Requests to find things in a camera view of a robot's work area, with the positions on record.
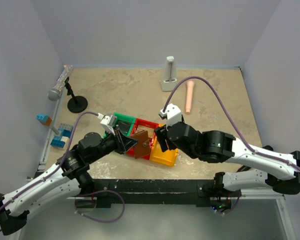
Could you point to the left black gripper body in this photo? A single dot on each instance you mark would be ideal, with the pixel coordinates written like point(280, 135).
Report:
point(119, 143)

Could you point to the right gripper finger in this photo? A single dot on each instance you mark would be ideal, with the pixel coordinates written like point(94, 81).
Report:
point(161, 135)
point(171, 146)

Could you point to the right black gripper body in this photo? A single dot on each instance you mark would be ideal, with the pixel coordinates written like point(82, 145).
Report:
point(163, 137)

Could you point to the brown leather card holder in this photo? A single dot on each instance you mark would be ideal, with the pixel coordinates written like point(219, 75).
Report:
point(142, 148)

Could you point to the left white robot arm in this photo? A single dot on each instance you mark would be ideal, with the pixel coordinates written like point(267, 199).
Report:
point(70, 171)

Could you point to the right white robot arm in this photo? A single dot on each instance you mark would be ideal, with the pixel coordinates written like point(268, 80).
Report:
point(267, 168)

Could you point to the yellow plastic bin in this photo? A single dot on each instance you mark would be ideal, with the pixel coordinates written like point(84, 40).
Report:
point(167, 158)

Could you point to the black item in green bin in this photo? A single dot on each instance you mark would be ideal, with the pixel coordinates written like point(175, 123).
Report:
point(124, 126)

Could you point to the green plastic bin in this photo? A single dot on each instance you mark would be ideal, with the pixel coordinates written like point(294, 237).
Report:
point(121, 117)

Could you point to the blue toy brick stack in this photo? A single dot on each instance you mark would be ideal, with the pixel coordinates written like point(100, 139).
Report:
point(61, 141)

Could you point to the black microphone stand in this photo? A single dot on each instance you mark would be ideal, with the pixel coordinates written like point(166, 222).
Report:
point(76, 104)

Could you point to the white metronome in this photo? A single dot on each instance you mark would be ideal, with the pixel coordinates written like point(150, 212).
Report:
point(169, 75)

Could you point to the blue orange toy block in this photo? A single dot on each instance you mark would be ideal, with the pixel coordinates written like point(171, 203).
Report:
point(44, 119)

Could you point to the pink toy microphone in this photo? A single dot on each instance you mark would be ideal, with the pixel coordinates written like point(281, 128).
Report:
point(189, 96)

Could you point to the silver glitter microphone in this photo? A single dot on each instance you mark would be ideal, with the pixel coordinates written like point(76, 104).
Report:
point(55, 93)

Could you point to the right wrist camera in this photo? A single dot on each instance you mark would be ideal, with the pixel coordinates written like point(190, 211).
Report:
point(172, 114)

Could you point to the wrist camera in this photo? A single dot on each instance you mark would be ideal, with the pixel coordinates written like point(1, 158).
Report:
point(172, 114)
point(108, 123)

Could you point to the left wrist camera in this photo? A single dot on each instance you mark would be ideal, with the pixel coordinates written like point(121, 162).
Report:
point(108, 123)

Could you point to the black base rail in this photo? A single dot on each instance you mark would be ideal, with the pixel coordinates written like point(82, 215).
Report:
point(196, 192)

